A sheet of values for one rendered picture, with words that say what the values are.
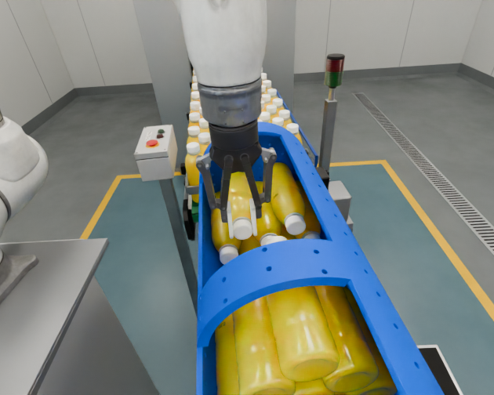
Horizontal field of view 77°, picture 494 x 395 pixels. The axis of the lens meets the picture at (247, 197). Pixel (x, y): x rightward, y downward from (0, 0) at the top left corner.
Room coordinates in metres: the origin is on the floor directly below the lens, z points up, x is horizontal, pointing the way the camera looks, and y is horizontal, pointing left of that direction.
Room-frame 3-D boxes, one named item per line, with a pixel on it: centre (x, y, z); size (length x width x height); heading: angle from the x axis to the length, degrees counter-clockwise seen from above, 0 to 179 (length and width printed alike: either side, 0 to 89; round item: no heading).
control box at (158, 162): (0.93, 0.29, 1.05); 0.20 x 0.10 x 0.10; 4
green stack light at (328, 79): (1.16, -0.35, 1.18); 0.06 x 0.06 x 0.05
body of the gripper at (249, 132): (0.44, 0.01, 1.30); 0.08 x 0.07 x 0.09; 94
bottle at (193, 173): (0.86, 0.15, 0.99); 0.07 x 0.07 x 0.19
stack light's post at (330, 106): (1.16, -0.35, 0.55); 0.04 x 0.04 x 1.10; 4
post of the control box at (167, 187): (0.93, 0.29, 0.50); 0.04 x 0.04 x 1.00; 4
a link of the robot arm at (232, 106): (0.44, 0.01, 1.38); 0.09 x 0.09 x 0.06
